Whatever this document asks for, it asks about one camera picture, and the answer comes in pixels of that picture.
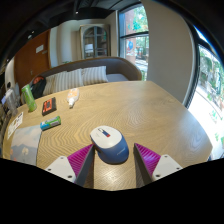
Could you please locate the black and orange flat box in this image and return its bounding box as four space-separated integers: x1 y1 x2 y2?
41 96 58 117

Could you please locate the green drink can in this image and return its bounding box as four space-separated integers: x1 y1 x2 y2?
21 84 38 113

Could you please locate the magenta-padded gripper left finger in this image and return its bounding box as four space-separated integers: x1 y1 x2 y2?
44 143 96 188

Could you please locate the small green and blue pack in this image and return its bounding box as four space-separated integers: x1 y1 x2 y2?
39 115 62 131

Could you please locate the curved brown sofa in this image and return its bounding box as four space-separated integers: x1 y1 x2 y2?
31 55 143 89

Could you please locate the white and blue computer mouse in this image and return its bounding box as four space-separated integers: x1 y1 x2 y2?
89 125 130 165

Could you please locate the striped cushion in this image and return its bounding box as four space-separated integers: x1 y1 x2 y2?
81 65 109 86
54 68 84 93
42 73 58 97

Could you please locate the wooden glass-door cabinet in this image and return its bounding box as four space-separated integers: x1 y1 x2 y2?
79 23 112 60

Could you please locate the pale blue printed mouse pad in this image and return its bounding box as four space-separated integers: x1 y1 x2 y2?
9 124 43 167

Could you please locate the brown wooden door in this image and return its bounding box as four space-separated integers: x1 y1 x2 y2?
13 29 52 91

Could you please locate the white sticker sheet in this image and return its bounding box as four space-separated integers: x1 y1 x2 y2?
6 111 25 140

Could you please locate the black backpack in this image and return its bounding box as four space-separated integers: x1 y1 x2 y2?
29 75 48 100

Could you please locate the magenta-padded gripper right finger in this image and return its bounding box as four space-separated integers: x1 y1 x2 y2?
133 142 184 187

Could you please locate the white and orange tube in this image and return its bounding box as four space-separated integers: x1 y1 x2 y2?
66 87 80 108

